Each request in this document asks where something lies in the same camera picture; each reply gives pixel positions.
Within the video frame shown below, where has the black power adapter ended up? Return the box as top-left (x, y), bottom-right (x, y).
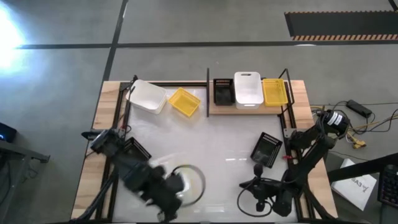
top-left (346, 99), bottom-right (373, 119)

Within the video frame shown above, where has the black plastic basket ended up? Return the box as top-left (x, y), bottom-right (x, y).
top-left (123, 136), bottom-right (152, 162)
top-left (250, 132), bottom-right (284, 169)
top-left (213, 78), bottom-right (236, 106)

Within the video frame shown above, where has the yellow cable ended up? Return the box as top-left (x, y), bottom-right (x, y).
top-left (351, 114), bottom-right (398, 131)

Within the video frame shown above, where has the black mat with hazard stripes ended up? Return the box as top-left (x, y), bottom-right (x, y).
top-left (284, 11), bottom-right (398, 42)

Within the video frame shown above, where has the black aluminium rig frame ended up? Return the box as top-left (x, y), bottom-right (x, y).
top-left (71, 74), bottom-right (336, 224)

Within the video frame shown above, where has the black metal beam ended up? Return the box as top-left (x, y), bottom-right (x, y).
top-left (326, 152), bottom-right (398, 184)

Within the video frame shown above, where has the black device with blue light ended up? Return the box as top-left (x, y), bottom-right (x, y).
top-left (0, 122), bottom-right (18, 144)

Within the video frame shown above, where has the yellow plastic basket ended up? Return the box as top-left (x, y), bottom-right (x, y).
top-left (168, 87), bottom-right (202, 118)
top-left (262, 78), bottom-right (289, 107)

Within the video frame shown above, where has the yellow cable connector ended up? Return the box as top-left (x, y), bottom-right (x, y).
top-left (346, 132), bottom-right (367, 150)

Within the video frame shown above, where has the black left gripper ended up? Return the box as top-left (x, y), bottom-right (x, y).
top-left (141, 166), bottom-right (186, 222)

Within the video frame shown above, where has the white printed cardboard box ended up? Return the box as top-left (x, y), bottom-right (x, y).
top-left (330, 158), bottom-right (377, 212)

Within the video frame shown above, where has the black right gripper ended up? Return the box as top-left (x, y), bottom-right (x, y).
top-left (239, 164), bottom-right (281, 213)

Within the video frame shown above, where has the white plastic bin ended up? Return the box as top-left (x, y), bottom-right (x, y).
top-left (234, 71), bottom-right (264, 110)
top-left (125, 79), bottom-right (168, 115)

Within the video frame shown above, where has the grey metal stand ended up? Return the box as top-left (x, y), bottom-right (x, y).
top-left (0, 141), bottom-right (50, 224)

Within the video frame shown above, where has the black keyboard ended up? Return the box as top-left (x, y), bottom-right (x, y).
top-left (377, 164), bottom-right (398, 208)

